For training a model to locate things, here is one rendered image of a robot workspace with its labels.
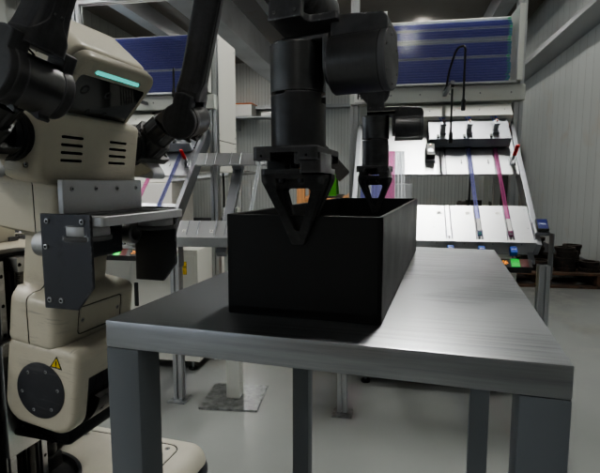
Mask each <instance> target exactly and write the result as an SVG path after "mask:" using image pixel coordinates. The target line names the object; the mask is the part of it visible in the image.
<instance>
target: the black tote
mask: <svg viewBox="0 0 600 473"><path fill-rule="evenodd" d="M417 202H418V199H417V198H383V201H382V204H381V206H380V209H379V211H378V212H371V209H370V207H369V205H368V203H367V201H366V198H333V199H327V200H326V202H325V204H324V206H323V207H322V209H321V211H320V214H319V216H315V220H314V223H313V225H312V228H311V231H310V234H309V236H308V238H307V241H306V243H305V244H304V245H293V244H292V243H291V241H290V239H289V237H288V235H287V232H286V230H285V227H284V225H283V223H282V221H281V218H280V216H279V214H278V212H277V210H276V208H275V207H269V208H263V209H257V210H250V211H243V212H237V213H230V214H227V249H228V304H229V312H230V313H247V314H257V315H268V316H280V317H291V318H301V319H313V320H324V321H335V322H346V323H357V324H368V325H381V324H382V322H383V319H384V317H385V315H386V313H387V311H388V310H389V308H390V305H391V303H392V300H393V298H394V296H395V294H396V291H397V289H398V287H399V285H400V283H401V281H402V280H403V277H404V275H405V273H406V271H407V269H408V266H409V263H410V261H411V259H412V257H413V255H414V253H415V252H416V236H417ZM307 203H308V202H307ZM307 203H301V204H294V205H292V206H293V209H294V213H295V215H290V216H291V218H292V221H293V222H294V225H295V227H296V229H297V230H298V231H299V230H300V226H301V223H302V220H303V217H304V214H305V210H306V207H307Z"/></svg>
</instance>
